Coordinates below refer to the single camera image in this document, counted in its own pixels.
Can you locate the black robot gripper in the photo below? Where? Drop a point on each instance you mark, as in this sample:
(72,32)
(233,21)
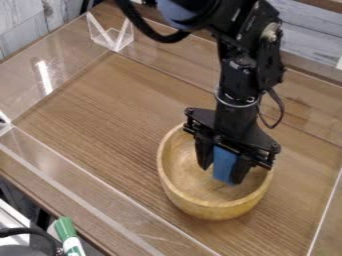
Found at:
(230,127)

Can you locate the blue rectangular block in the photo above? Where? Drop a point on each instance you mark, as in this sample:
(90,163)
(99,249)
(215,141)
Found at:
(225,161)

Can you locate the brown wooden bowl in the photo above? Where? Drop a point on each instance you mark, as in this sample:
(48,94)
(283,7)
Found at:
(201,196)

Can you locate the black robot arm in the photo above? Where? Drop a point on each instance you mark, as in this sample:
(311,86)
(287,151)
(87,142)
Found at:
(246,27)

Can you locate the green white marker pen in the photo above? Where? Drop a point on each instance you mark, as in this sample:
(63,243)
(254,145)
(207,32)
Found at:
(67,235)

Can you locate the clear acrylic tray wall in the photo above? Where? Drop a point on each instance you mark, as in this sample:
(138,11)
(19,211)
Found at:
(112,221)

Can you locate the clear acrylic corner bracket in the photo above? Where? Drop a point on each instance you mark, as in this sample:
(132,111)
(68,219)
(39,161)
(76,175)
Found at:
(114,39)

